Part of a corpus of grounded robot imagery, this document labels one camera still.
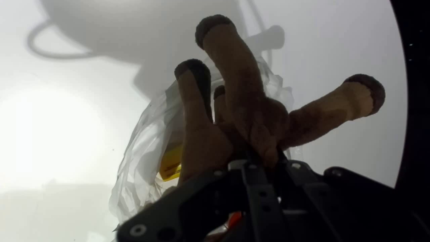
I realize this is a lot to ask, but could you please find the white plastic bag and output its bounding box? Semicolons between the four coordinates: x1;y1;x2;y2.
108;55;299;221

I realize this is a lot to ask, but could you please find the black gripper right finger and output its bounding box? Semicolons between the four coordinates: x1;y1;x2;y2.
280;158;430;242

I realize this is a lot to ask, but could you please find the brown plush reindeer toy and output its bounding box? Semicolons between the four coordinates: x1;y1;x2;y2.
174;13;387;185

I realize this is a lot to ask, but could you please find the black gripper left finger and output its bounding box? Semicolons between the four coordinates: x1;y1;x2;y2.
114;158;290;242

